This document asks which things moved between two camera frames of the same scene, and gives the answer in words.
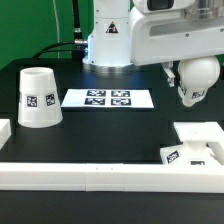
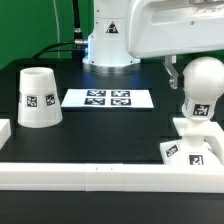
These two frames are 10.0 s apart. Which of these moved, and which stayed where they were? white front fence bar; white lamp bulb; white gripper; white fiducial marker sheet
Moved: white lamp bulb
Stayed: white front fence bar; white gripper; white fiducial marker sheet
